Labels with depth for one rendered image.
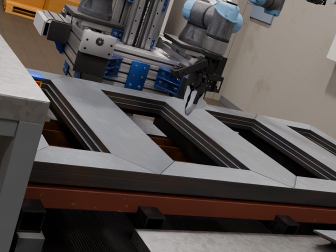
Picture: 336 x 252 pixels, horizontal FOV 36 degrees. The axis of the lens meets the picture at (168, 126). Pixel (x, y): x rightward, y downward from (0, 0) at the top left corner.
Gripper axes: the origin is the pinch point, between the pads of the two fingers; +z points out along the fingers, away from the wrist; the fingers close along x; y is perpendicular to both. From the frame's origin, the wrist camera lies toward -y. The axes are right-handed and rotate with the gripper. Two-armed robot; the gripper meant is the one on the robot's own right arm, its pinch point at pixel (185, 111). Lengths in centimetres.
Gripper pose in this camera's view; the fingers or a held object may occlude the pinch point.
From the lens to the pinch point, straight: 163.5
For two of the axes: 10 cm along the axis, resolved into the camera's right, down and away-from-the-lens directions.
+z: -3.1, 9.1, 2.6
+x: -4.5, -3.9, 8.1
